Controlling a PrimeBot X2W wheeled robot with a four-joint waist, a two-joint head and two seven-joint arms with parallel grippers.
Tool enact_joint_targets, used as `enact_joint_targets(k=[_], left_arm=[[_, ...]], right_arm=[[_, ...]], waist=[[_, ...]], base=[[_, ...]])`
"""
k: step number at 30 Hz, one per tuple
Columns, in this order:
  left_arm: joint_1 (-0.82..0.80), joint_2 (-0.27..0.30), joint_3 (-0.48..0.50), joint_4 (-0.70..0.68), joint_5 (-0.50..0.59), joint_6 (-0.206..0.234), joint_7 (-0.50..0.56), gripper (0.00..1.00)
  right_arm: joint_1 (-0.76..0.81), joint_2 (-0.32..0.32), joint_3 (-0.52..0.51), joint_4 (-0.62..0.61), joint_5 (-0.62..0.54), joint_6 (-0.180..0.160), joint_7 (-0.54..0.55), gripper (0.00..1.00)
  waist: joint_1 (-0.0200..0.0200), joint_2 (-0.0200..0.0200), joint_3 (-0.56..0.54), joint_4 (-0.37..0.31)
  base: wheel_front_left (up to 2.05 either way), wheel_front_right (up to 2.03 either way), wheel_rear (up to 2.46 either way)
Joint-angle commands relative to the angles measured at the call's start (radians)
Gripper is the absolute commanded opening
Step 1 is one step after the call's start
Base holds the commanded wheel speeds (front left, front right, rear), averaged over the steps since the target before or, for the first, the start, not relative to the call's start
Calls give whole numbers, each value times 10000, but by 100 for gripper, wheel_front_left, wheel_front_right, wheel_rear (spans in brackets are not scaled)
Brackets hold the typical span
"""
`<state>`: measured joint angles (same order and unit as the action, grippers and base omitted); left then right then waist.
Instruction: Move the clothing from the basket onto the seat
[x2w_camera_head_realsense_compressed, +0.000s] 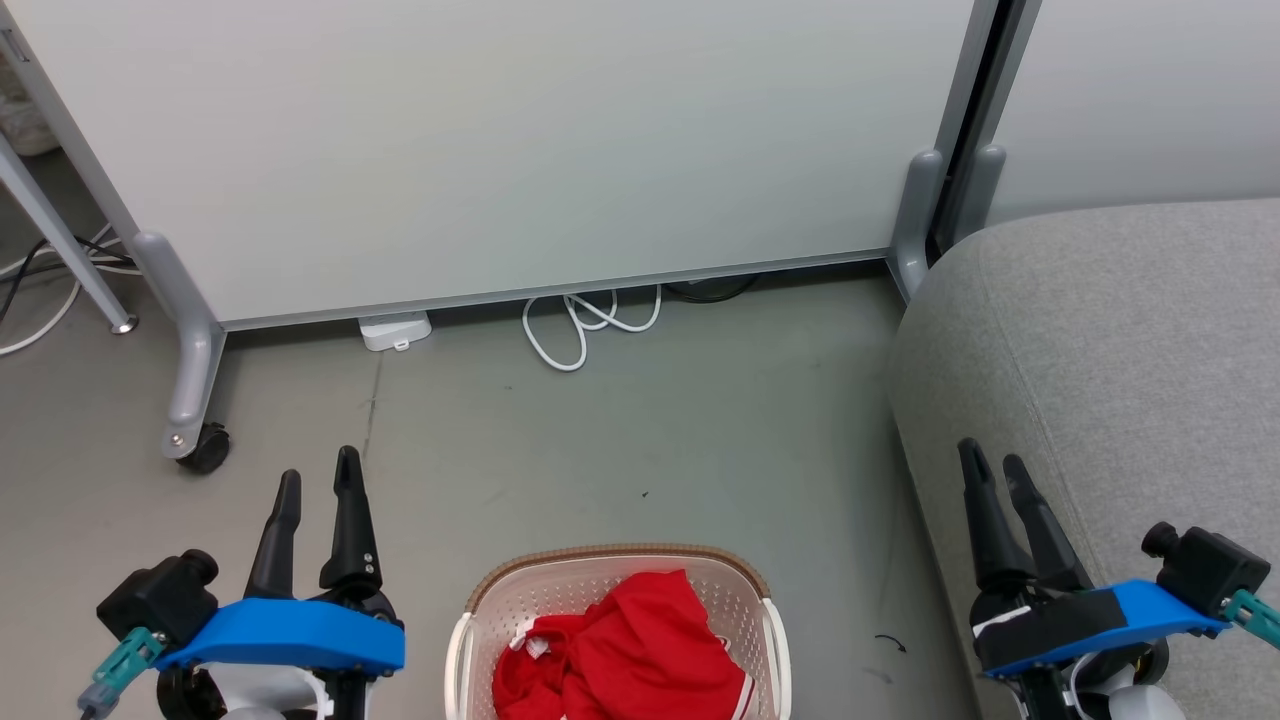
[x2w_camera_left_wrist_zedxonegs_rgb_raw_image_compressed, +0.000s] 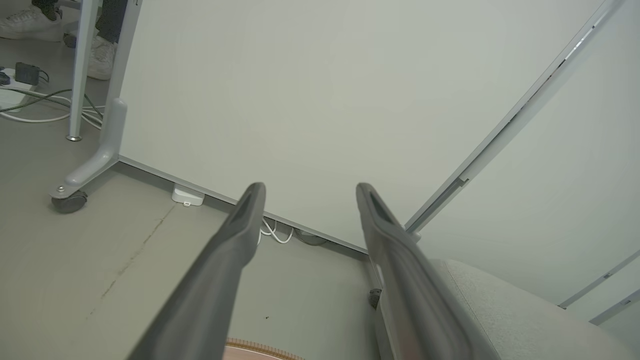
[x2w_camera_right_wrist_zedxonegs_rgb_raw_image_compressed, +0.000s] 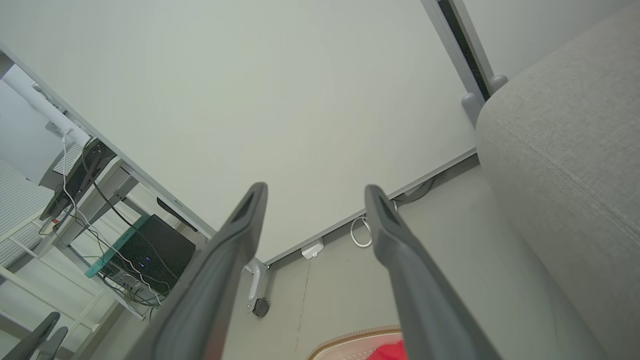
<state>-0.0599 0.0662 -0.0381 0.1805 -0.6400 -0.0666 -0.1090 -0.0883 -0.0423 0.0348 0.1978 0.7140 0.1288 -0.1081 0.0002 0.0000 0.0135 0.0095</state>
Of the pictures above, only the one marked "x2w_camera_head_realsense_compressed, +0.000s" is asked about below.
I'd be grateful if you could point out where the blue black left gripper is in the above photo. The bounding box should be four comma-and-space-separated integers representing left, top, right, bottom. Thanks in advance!
155, 446, 407, 679

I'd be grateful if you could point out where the grey metal table leg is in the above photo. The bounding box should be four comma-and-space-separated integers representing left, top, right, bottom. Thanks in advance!
0, 135, 140, 336

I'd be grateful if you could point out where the narrow white partition panel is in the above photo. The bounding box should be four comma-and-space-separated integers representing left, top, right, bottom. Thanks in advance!
950, 0, 1280, 251

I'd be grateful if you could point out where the black castor wheel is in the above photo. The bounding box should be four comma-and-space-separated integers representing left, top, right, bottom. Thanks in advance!
177, 422, 232, 475

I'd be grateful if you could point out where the grey fabric sofa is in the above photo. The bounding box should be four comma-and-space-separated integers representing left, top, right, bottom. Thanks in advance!
888, 198, 1280, 720

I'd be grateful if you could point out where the white power strip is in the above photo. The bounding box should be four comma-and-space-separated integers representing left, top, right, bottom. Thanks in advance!
358, 311, 434, 353

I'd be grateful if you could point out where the black floor cable under partition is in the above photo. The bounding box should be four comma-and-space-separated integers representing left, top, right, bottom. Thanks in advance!
662, 272, 763, 304

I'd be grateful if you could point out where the black floor cable by table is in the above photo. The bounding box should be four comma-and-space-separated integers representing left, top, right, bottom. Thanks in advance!
0, 238, 137, 323

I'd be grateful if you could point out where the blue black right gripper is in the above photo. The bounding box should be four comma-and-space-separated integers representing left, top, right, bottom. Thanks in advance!
957, 438, 1233, 682

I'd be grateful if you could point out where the red shirt with white trim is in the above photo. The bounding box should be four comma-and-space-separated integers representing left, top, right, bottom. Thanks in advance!
492, 570, 743, 720

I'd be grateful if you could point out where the teal plug right camera cable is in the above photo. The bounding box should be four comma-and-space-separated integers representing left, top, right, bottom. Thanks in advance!
1224, 589, 1280, 647

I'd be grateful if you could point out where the cream perforated laundry basket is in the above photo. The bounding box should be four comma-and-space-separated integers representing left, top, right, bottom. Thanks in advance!
445, 544, 794, 720

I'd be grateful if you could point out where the white looped cable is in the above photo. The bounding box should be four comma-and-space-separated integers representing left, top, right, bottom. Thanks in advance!
522, 285, 664, 373

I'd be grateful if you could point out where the white floor cable by table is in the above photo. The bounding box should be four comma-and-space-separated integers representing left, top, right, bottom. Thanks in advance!
0, 224, 117, 359

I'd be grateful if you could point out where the wide white partition panel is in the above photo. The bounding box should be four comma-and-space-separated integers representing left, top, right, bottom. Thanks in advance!
0, 0, 1003, 463

